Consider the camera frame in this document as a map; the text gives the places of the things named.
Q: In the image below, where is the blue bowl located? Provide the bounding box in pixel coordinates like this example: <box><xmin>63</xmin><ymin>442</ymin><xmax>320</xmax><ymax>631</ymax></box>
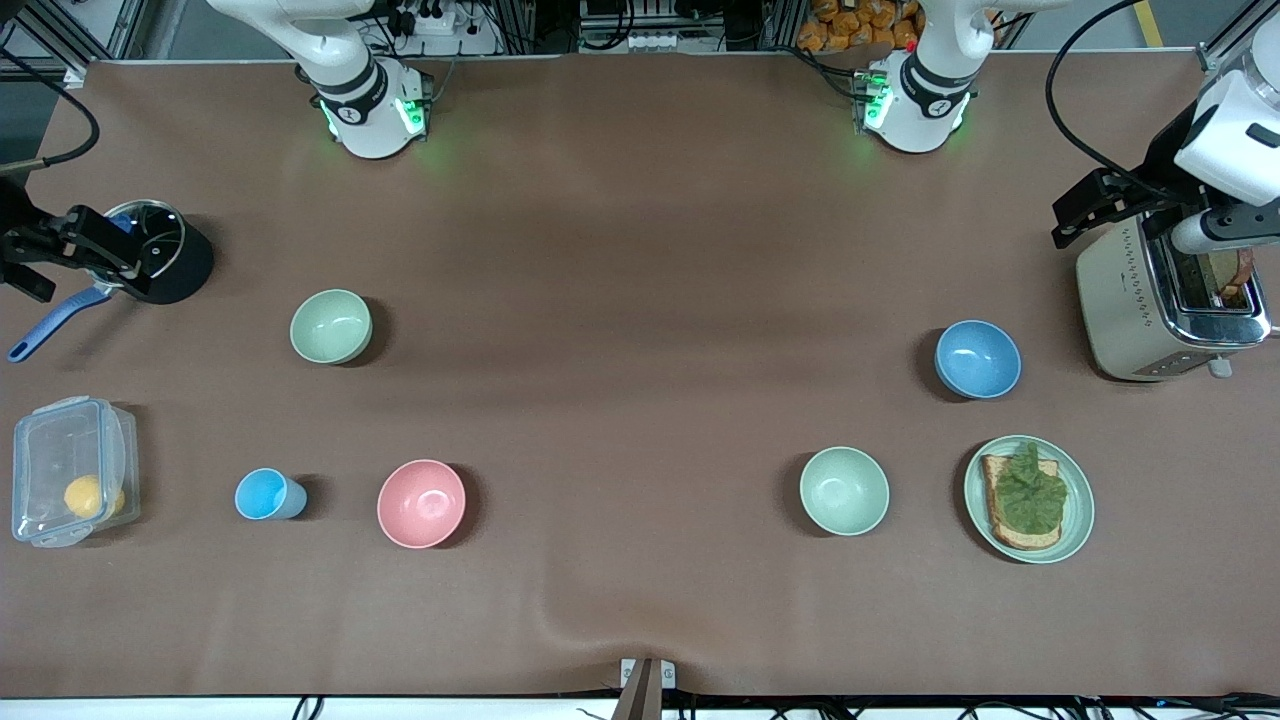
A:
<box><xmin>935</xmin><ymin>320</ymin><xmax>1022</xmax><ymax>400</ymax></box>

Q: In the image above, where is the pale green bowl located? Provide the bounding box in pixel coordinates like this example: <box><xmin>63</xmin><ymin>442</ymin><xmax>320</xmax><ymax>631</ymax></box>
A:
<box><xmin>290</xmin><ymin>289</ymin><xmax>373</xmax><ymax>366</ymax></box>
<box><xmin>800</xmin><ymin>446</ymin><xmax>890</xmax><ymax>537</ymax></box>

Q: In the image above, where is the pink bowl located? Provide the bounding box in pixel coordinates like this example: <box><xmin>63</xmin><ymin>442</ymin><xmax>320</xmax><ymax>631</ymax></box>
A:
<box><xmin>377</xmin><ymin>459</ymin><xmax>467</xmax><ymax>550</ymax></box>

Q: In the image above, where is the glass lid with blue knob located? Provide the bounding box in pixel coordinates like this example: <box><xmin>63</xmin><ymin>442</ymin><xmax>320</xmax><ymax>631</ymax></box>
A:
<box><xmin>100</xmin><ymin>200</ymin><xmax>187</xmax><ymax>289</ymax></box>

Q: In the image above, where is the beige and chrome toaster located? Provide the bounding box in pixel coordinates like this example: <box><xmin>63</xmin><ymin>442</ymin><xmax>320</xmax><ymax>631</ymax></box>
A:
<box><xmin>1077</xmin><ymin>215</ymin><xmax>1273</xmax><ymax>383</ymax></box>

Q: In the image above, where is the brown toast slice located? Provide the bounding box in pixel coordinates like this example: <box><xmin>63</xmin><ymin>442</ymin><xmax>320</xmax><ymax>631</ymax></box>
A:
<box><xmin>1208</xmin><ymin>245</ymin><xmax>1257</xmax><ymax>306</ymax></box>

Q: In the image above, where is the clear plastic lidded container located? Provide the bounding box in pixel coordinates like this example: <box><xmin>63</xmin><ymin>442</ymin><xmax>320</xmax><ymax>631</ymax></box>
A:
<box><xmin>12</xmin><ymin>396</ymin><xmax>141</xmax><ymax>549</ymax></box>

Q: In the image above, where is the yellow lemon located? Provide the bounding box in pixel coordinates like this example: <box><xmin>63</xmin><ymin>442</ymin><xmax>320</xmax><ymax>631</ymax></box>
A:
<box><xmin>64</xmin><ymin>475</ymin><xmax>126</xmax><ymax>520</ymax></box>

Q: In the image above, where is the green lettuce leaf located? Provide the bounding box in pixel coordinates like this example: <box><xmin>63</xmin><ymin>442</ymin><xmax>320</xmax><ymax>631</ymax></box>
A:
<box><xmin>994</xmin><ymin>441</ymin><xmax>1069</xmax><ymax>535</ymax></box>

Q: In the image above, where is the light blue cup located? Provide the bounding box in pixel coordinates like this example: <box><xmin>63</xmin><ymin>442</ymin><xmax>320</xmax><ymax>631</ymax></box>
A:
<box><xmin>235</xmin><ymin>468</ymin><xmax>308</xmax><ymax>522</ymax></box>

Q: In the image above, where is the pale green plate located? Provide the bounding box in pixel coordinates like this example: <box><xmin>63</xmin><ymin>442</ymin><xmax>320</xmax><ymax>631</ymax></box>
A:
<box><xmin>964</xmin><ymin>435</ymin><xmax>1095</xmax><ymax>565</ymax></box>

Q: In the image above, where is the bag of orange snacks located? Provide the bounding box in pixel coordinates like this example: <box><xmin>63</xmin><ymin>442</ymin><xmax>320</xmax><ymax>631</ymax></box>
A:
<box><xmin>797</xmin><ymin>0</ymin><xmax>921</xmax><ymax>54</ymax></box>

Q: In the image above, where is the brown bread slice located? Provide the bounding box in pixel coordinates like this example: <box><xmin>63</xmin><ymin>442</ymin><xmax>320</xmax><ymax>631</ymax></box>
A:
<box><xmin>980</xmin><ymin>453</ymin><xmax>1063</xmax><ymax>551</ymax></box>

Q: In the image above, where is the white power strip with plugs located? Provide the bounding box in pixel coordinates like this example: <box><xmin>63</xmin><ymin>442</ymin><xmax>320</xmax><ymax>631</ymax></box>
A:
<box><xmin>385</xmin><ymin>0</ymin><xmax>501</xmax><ymax>57</ymax></box>

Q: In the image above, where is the white empty power strip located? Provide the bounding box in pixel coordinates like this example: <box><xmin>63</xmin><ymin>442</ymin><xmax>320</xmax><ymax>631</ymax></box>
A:
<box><xmin>578</xmin><ymin>28</ymin><xmax>683</xmax><ymax>54</ymax></box>

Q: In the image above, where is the brown table mat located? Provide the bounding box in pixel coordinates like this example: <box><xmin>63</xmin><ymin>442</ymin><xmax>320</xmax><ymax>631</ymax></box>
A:
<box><xmin>0</xmin><ymin>52</ymin><xmax>1280</xmax><ymax>699</ymax></box>

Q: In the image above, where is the right arm wrist camera bar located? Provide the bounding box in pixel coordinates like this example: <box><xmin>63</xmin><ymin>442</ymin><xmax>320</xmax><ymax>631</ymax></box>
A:
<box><xmin>0</xmin><ymin>256</ymin><xmax>57</xmax><ymax>304</ymax></box>

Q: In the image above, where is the arm wrist camera bar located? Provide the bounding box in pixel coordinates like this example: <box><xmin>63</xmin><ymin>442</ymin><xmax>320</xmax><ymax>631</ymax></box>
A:
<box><xmin>0</xmin><ymin>256</ymin><xmax>57</xmax><ymax>304</ymax></box>
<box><xmin>1170</xmin><ymin>203</ymin><xmax>1280</xmax><ymax>253</ymax></box>

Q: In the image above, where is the black pot with blue handle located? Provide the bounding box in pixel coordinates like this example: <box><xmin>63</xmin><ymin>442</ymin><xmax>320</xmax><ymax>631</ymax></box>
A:
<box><xmin>8</xmin><ymin>198</ymin><xmax>216</xmax><ymax>363</ymax></box>

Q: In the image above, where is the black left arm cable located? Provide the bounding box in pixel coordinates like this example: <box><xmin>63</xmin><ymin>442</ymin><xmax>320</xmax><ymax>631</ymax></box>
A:
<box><xmin>1045</xmin><ymin>0</ymin><xmax>1176</xmax><ymax>183</ymax></box>

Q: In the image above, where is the left arm wrist camera bar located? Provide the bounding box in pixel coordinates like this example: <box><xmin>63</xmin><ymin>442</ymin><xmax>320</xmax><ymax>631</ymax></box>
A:
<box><xmin>1170</xmin><ymin>203</ymin><xmax>1280</xmax><ymax>253</ymax></box>

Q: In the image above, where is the aluminium frame rail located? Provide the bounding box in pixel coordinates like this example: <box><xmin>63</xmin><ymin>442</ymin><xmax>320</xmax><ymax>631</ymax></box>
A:
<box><xmin>1195</xmin><ymin>5</ymin><xmax>1280</xmax><ymax>76</ymax></box>
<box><xmin>0</xmin><ymin>0</ymin><xmax>151</xmax><ymax>87</ymax></box>

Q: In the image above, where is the metal table edge bracket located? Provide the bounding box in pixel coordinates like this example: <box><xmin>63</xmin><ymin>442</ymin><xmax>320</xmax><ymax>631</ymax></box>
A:
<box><xmin>620</xmin><ymin>657</ymin><xmax>677</xmax><ymax>720</ymax></box>

